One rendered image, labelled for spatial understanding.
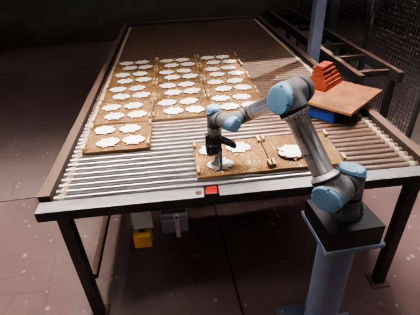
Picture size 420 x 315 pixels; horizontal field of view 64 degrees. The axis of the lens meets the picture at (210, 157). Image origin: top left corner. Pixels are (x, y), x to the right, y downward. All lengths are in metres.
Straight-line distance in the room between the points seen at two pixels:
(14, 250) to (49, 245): 0.27
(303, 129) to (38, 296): 2.11
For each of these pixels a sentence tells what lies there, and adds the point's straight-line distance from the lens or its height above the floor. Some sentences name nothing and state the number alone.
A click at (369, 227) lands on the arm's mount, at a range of 1.56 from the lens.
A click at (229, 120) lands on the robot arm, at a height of 1.27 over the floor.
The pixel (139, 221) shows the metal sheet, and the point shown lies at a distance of 1.80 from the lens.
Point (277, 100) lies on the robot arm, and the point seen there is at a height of 1.47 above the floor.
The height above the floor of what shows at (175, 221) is 0.79.
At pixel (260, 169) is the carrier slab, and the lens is 1.84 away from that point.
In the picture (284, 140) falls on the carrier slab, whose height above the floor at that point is 0.94.
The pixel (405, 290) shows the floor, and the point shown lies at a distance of 2.71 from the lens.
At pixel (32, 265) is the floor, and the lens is 2.95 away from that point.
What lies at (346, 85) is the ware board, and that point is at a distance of 2.73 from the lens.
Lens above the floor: 2.00
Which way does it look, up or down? 33 degrees down
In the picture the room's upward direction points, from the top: 3 degrees counter-clockwise
